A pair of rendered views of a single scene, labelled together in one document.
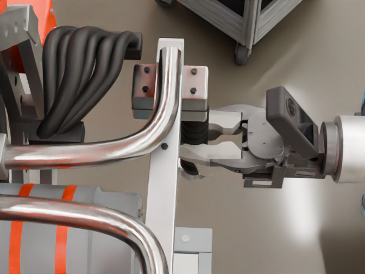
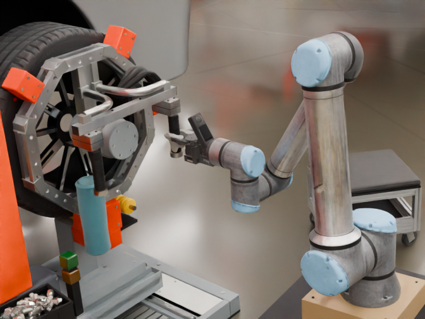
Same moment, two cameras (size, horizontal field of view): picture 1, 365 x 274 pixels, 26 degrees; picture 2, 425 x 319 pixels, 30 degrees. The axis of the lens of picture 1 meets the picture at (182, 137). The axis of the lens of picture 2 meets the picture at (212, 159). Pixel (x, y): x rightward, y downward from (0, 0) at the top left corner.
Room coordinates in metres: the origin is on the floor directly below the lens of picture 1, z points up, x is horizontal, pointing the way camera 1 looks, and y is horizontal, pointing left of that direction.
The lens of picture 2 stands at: (-1.24, -1.71, 1.83)
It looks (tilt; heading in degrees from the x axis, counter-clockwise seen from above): 24 degrees down; 41
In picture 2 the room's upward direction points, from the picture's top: 4 degrees counter-clockwise
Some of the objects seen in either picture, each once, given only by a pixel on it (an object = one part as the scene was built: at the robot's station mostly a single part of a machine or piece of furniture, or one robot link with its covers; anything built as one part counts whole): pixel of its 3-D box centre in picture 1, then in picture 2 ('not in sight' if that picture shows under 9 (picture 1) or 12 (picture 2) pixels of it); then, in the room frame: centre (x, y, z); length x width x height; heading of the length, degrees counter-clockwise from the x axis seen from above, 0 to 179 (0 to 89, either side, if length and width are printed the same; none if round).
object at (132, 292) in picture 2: not in sight; (84, 292); (0.40, 0.40, 0.13); 0.50 x 0.36 x 0.10; 178
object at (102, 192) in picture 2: not in sight; (98, 170); (0.21, 0.00, 0.83); 0.04 x 0.04 x 0.16
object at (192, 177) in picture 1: (194, 137); (174, 134); (0.55, -0.02, 0.83); 0.04 x 0.04 x 0.16
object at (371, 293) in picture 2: not in sight; (370, 278); (0.67, -0.69, 0.43); 0.19 x 0.19 x 0.10
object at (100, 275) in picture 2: not in sight; (77, 249); (0.40, 0.40, 0.32); 0.40 x 0.30 x 0.28; 178
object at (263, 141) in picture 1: (285, 149); (202, 149); (0.55, -0.14, 0.80); 0.12 x 0.08 x 0.09; 88
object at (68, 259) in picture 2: not in sight; (68, 260); (0.00, -0.07, 0.64); 0.04 x 0.04 x 0.04; 88
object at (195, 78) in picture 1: (170, 92); (166, 104); (0.55, 0.01, 0.93); 0.09 x 0.05 x 0.05; 88
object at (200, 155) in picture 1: (206, 162); (173, 143); (0.53, -0.03, 0.81); 0.09 x 0.03 x 0.06; 96
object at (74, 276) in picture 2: not in sight; (71, 275); (0.00, -0.07, 0.59); 0.04 x 0.04 x 0.04; 88
